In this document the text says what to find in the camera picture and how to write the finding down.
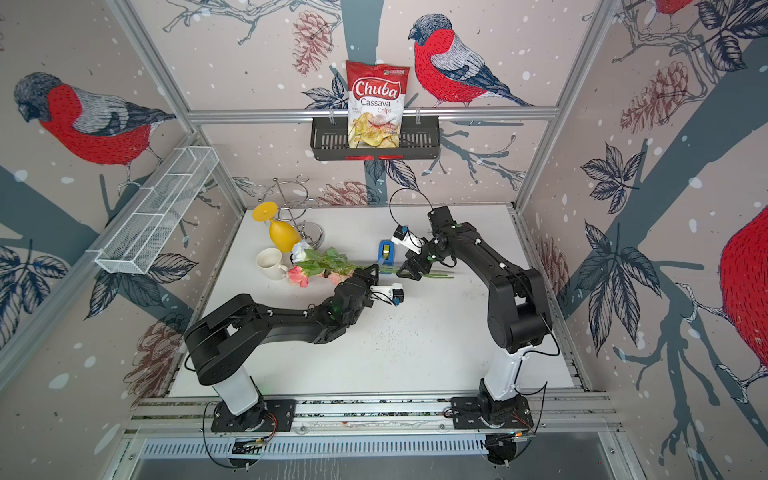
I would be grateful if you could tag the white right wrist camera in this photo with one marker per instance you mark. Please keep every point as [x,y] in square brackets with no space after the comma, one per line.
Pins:
[404,237]

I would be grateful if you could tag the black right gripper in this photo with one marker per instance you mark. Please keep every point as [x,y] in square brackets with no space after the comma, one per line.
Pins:
[413,261]

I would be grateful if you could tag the white mesh wall shelf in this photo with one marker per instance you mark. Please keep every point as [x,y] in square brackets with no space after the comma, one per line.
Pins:
[141,237]

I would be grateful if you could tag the black wire wall basket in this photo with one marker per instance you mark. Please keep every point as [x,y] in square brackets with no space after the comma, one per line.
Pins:
[415,138]

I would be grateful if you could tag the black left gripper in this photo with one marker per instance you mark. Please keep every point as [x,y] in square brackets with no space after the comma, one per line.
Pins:
[365,277]

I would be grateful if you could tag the yellow plastic wine glass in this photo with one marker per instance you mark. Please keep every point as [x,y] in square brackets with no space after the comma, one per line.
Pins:
[283,235]

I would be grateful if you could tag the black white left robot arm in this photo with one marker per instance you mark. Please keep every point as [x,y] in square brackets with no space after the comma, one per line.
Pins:
[221,342]

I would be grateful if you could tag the Chuba cassava chips bag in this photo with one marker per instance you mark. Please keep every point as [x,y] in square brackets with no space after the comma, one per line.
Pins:
[376,102]

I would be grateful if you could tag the blue tape dispenser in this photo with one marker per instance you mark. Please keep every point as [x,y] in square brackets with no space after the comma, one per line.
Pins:
[386,253]

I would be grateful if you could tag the chrome wire glass rack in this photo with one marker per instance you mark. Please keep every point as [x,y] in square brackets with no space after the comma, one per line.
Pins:
[294,202]

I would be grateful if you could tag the aluminium front rail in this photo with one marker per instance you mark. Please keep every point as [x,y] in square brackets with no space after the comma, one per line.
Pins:
[557,411]

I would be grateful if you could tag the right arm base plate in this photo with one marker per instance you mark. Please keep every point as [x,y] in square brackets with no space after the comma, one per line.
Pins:
[481,412]

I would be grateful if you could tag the pink flower bouquet green stems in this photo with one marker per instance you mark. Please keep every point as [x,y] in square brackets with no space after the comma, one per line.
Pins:
[308,263]

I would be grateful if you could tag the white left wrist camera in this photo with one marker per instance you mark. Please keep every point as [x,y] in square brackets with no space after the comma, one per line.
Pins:
[392,294]

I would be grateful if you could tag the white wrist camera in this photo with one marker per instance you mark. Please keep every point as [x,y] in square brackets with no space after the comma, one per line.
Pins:
[404,237]
[392,294]

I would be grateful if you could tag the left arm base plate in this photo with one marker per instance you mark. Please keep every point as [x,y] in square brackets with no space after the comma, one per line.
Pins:
[269,415]

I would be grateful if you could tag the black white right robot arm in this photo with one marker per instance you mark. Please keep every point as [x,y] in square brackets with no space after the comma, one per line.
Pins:
[518,313]

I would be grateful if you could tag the white ceramic mug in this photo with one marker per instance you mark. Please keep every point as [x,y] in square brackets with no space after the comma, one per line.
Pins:
[270,263]

